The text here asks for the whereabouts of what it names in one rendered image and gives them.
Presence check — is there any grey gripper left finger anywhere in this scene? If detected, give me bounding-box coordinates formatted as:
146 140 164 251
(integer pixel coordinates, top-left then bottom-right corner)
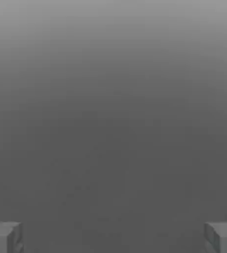
0 221 25 253

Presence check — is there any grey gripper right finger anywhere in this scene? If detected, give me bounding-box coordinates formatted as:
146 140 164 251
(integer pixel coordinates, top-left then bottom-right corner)
203 221 227 253

